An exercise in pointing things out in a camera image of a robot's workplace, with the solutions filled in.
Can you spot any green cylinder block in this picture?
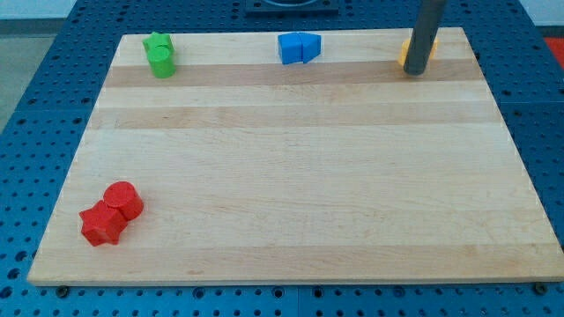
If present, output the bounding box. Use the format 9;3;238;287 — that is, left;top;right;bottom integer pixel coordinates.
147;46;176;78

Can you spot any left board screw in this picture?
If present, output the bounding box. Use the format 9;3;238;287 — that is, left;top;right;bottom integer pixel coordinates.
56;285;70;299

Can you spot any red cylinder block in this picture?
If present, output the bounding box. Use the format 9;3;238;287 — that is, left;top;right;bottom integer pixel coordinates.
103;181;144;220

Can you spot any right board screw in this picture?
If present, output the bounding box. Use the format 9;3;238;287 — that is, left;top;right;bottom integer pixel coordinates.
533;283;548;296

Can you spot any board screw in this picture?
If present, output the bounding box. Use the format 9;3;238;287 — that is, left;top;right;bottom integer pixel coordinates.
56;285;70;299
533;283;548;296

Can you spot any green star block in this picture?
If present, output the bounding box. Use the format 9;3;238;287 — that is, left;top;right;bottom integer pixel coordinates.
142;32;174;53

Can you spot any red star block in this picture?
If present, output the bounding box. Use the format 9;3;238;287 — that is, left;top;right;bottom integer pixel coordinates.
78;201;128;247

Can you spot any wooden board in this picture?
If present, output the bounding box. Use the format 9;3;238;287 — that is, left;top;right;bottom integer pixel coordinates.
28;27;563;286

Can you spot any blue cube block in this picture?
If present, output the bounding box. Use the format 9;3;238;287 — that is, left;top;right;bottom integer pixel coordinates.
278;33;302;64

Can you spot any blue triangular prism block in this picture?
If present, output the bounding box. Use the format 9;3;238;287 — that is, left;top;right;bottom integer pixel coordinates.
298;33;322;63

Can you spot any yellow block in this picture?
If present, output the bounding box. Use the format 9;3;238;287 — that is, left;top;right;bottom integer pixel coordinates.
397;38;440;66

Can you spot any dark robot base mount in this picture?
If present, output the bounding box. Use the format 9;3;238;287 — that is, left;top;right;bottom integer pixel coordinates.
244;0;340;16

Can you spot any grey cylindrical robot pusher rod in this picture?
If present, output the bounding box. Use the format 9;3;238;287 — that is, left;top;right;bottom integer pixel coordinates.
404;0;447;76

